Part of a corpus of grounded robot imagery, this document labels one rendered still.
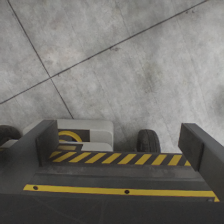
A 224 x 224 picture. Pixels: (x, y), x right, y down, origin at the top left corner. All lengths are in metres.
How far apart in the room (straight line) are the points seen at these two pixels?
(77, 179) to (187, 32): 0.51
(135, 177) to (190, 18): 0.48
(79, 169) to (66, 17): 0.45
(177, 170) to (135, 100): 0.33
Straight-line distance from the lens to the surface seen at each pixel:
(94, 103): 0.57
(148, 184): 0.30
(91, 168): 0.28
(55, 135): 0.17
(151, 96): 0.57
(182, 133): 0.17
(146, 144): 0.47
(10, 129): 0.64
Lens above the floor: 0.54
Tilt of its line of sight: 72 degrees down
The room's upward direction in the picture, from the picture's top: 174 degrees counter-clockwise
